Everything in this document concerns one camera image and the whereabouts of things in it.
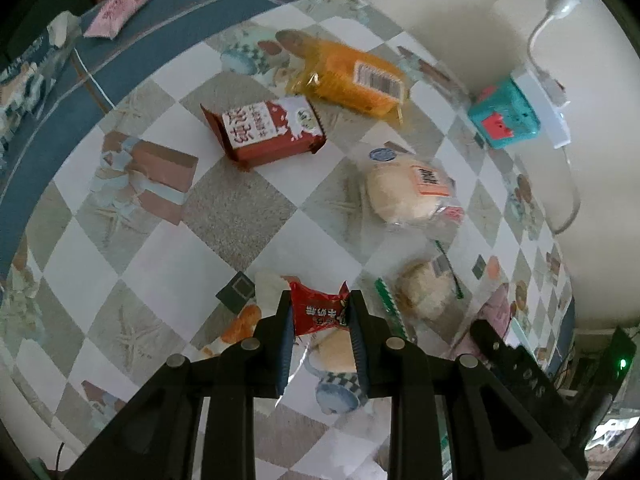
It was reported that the orange snack packet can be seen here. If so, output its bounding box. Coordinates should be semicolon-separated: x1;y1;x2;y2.
290;40;412;127

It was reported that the pink snack packet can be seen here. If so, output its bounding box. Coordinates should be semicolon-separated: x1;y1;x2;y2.
455;285;514;357

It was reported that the red milk carton box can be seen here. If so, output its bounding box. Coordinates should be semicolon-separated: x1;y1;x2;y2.
200;96;327;172

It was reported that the small pink candy packet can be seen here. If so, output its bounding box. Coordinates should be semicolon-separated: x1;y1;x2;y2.
82;0;158;40

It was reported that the bun packet green serrated edge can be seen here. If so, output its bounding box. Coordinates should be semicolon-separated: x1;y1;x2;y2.
375;255;471;337

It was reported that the white power cable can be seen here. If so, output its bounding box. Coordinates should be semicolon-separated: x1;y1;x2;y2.
550;149;584;235

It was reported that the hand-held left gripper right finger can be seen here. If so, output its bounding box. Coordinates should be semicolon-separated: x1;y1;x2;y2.
348;290;588;480

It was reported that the white bun packet orange label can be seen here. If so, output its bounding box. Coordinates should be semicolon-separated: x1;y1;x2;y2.
362;152;466;227

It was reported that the teal toy box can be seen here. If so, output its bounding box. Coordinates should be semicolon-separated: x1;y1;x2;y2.
467;76;542;150

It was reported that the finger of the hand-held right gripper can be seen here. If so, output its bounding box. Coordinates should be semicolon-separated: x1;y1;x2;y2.
470;319;572;432

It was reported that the small red snack packet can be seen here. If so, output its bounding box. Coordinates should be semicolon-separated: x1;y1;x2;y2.
289;281;351;337

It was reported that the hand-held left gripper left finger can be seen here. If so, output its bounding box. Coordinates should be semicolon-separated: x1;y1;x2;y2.
65;290;293;480

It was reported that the white power strip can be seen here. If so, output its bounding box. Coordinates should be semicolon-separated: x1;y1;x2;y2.
510;70;572;149

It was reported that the blue white printed packet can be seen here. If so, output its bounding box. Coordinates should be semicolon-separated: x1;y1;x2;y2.
0;10;83;157

